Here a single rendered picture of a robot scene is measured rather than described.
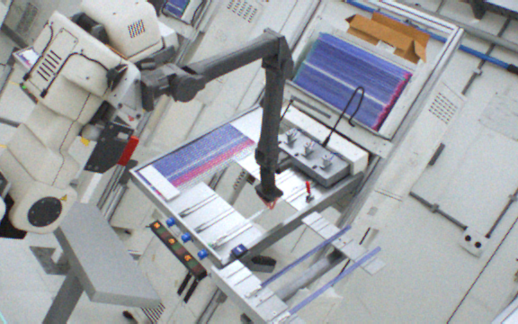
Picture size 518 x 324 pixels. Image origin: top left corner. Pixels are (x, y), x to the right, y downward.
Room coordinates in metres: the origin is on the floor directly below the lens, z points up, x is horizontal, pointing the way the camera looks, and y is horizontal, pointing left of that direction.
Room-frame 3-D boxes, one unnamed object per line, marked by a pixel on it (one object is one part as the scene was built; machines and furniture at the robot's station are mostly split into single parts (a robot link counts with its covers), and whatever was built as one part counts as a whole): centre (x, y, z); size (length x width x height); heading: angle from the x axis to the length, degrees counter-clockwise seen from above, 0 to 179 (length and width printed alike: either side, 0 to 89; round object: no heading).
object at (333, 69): (2.52, -0.17, 1.52); 0.51 x 0.13 x 0.27; 51
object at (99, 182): (2.74, 0.65, 0.39); 0.24 x 0.24 x 0.78; 51
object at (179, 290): (2.65, -0.20, 0.31); 0.70 x 0.65 x 0.62; 51
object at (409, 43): (2.82, -0.28, 1.82); 0.68 x 0.30 x 0.20; 51
